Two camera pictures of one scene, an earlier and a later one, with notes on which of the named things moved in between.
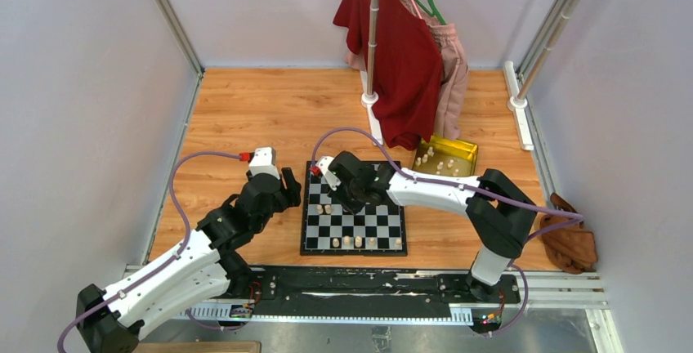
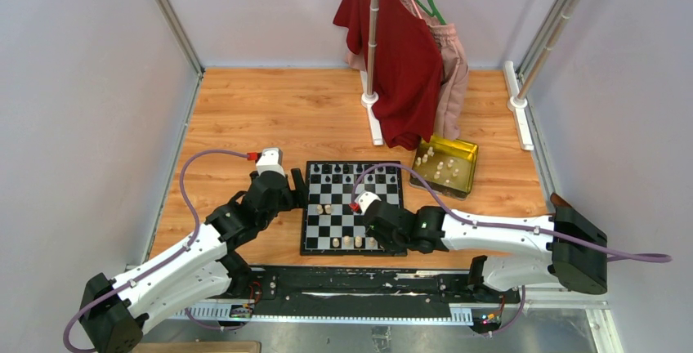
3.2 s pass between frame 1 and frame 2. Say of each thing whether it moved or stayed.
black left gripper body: stayed
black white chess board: stayed
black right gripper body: moved
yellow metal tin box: stayed
